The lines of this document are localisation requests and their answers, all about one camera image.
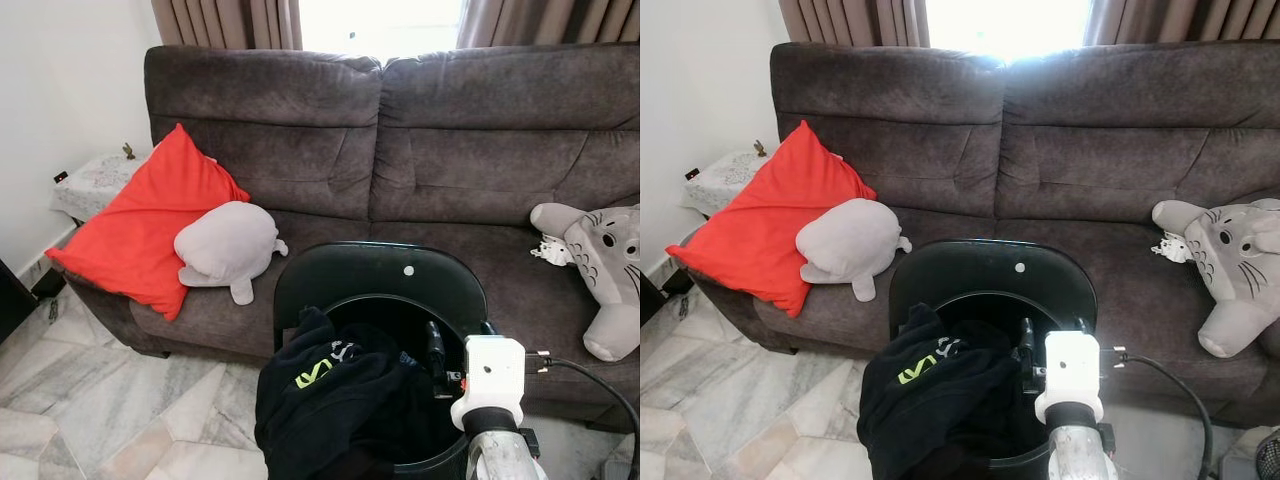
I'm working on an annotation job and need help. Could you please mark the grey seal plush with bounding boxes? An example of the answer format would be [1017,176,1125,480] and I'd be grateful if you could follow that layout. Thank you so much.
[175,200,289,306]
[797,197,913,303]

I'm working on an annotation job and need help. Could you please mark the grey Totoro plush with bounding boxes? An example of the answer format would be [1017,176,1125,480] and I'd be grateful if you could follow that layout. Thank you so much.
[1152,197,1280,359]
[530,202,641,363]

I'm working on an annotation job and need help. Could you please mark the brown curtain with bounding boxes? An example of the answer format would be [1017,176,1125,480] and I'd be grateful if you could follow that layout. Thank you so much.
[458,0,641,49]
[778,0,931,49]
[150,0,303,51]
[1085,0,1280,46]

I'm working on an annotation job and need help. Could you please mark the brown fabric sofa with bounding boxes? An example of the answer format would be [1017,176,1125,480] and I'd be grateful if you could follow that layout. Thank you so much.
[665,40,1280,431]
[60,42,641,421]

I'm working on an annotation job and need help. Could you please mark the side table with lace cloth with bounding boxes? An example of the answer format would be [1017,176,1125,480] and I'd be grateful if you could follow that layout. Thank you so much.
[50,148,156,223]
[683,148,776,216]

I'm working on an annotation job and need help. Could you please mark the small white toy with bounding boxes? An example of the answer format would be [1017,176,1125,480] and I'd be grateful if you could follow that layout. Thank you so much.
[1158,232,1196,266]
[535,235,573,269]

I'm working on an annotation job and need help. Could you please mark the black laundry basket with lid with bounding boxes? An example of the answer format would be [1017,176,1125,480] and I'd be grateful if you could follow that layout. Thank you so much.
[888,238,1101,480]
[272,240,501,480]

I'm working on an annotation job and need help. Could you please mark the red pillow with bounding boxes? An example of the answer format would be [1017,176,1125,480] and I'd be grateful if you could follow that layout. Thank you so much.
[665,120,878,318]
[45,123,251,321]

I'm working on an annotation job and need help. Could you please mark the bright window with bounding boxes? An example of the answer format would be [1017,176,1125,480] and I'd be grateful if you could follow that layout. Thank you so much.
[298,0,466,61]
[925,0,1091,61]

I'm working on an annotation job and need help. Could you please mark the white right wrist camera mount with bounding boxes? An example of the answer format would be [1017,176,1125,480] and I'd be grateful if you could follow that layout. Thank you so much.
[1033,330,1104,426]
[450,335,528,433]

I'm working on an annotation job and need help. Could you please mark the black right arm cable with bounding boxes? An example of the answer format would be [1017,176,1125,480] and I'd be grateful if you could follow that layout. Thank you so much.
[1100,347,1216,480]
[525,350,641,441]

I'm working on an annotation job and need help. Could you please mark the black shirt with lime print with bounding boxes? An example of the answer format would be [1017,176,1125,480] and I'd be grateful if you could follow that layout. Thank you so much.
[857,303,1051,480]
[255,307,461,480]

